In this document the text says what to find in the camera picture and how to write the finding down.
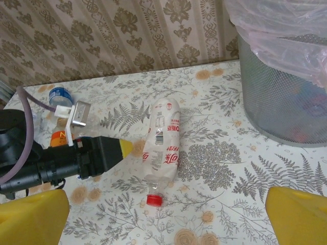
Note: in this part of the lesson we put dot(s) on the grey mesh waste bin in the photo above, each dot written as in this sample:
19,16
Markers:
268,102

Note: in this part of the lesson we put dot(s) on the orange label bottle gold cap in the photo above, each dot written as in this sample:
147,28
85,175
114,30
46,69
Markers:
58,139

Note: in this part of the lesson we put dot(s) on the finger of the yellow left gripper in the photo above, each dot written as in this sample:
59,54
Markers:
112,153

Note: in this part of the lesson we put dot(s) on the floral table cover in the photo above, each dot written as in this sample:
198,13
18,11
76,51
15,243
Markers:
217,102

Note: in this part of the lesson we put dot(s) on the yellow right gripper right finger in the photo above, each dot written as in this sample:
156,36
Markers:
301,219

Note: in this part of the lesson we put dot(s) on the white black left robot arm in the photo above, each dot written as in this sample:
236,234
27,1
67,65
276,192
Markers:
15,137

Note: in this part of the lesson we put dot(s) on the aluminium frame post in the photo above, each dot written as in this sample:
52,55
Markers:
5,92

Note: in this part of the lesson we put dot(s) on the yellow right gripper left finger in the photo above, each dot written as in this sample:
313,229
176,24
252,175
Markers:
33,219

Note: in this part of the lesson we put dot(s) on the white wrap bottle red cap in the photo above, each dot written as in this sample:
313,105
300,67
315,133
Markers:
163,143

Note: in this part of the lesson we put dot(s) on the blue label water bottle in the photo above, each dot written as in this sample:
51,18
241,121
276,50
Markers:
60,94

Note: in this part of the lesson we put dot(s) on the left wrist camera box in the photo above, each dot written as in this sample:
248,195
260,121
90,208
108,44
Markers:
80,114

